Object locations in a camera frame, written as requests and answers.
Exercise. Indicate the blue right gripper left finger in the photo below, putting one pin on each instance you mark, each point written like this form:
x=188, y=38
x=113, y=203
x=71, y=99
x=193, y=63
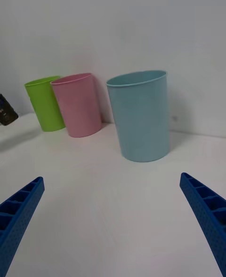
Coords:
x=16, y=220

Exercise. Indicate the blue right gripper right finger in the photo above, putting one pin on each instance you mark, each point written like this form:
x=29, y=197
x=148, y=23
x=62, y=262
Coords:
x=207, y=208

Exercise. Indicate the black drink can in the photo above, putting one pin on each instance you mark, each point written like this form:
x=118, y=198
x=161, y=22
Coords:
x=6, y=111

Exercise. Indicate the pale blue plastic bin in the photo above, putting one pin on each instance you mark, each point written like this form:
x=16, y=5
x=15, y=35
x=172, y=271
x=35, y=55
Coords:
x=141, y=117

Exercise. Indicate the green plastic bin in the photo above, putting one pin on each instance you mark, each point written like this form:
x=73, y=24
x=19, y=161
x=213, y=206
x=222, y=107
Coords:
x=43, y=105

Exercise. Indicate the pink plastic bin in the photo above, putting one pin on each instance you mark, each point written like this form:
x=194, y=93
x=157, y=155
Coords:
x=78, y=107

